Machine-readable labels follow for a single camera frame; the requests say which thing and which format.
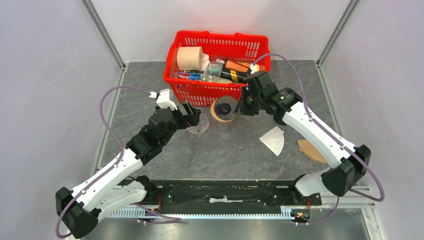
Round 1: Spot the black orange can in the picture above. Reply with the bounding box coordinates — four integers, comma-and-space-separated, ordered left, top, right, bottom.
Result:
218, 58, 251, 84

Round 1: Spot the white slotted cable duct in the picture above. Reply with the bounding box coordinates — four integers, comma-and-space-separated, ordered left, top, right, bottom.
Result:
106, 206, 307, 221

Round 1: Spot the red plastic shopping basket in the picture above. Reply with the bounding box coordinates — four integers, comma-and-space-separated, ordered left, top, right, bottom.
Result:
163, 30, 270, 107

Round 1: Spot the blue red small box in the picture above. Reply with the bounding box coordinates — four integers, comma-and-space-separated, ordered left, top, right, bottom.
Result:
177, 71, 206, 81

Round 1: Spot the round wooden dripper holder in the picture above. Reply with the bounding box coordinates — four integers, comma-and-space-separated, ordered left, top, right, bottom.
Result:
210, 100, 237, 123

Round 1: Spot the aluminium frame post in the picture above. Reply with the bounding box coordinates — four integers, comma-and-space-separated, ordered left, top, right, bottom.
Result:
81, 0, 127, 70
316, 0, 360, 68

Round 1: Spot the dark red black cup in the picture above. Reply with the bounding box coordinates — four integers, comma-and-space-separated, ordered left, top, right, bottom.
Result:
273, 112, 287, 126

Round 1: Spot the right aluminium frame post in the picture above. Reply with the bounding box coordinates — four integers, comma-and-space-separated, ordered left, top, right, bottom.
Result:
316, 0, 360, 68

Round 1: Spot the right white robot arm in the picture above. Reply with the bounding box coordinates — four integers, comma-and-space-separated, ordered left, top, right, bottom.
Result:
238, 70, 371, 205

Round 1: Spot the brown paper coffee filter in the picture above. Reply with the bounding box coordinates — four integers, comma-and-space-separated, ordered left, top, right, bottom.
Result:
297, 139, 327, 164

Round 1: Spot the beige paper towel roll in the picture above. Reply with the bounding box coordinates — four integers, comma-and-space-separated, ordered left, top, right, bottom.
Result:
176, 46, 203, 71

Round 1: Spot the clear plastic bottle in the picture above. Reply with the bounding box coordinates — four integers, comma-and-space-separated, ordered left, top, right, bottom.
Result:
205, 58, 224, 82

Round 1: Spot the clear glass dripper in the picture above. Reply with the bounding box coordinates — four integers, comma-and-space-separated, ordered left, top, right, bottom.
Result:
186, 114, 210, 140

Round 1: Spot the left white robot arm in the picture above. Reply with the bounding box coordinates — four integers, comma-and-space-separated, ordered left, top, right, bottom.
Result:
55, 101, 202, 239

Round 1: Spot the left aluminium frame post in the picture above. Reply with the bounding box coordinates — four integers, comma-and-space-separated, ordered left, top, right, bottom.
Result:
81, 0, 127, 70

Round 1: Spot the white paper coffee filter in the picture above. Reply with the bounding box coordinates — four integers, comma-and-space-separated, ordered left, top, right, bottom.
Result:
259, 126, 285, 156

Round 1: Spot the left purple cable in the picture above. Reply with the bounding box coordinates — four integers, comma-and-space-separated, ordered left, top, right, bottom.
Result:
54, 86, 182, 239

